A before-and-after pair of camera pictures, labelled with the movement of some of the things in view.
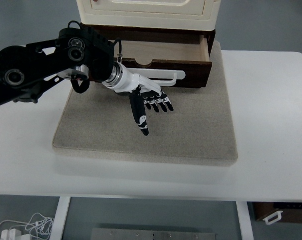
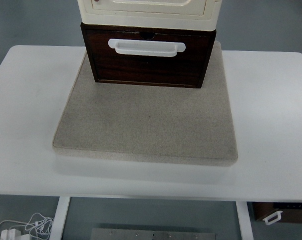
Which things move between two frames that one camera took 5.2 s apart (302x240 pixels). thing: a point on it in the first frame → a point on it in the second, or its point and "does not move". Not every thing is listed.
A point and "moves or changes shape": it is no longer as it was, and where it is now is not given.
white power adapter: [11, 234] does not move
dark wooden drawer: [193, 59] moves or changes shape
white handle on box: [277, 213] does not move
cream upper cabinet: [199, 15] does not move
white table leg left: [57, 231] does not move
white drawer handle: [163, 73] → [146, 48]
